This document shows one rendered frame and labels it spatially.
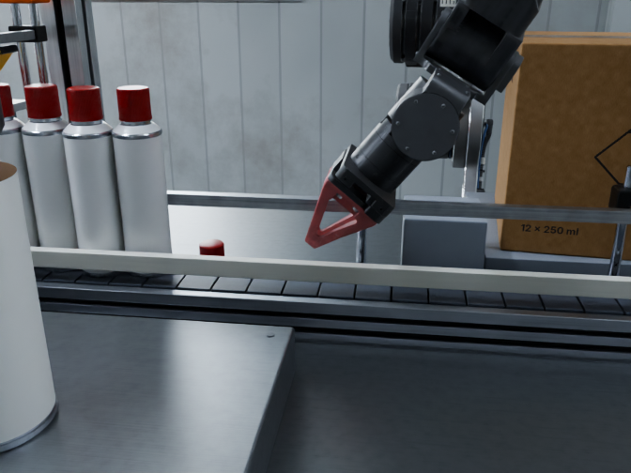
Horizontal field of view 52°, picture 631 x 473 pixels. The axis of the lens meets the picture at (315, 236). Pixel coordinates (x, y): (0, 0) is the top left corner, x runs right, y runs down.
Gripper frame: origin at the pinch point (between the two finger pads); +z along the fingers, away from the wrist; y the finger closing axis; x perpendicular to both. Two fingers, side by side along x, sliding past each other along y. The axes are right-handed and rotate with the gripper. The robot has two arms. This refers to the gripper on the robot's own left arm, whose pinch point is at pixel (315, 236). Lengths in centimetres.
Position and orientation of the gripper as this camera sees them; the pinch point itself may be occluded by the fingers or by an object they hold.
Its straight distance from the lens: 68.9
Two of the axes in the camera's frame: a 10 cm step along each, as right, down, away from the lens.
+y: -1.3, 3.4, -9.3
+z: -6.3, 7.0, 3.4
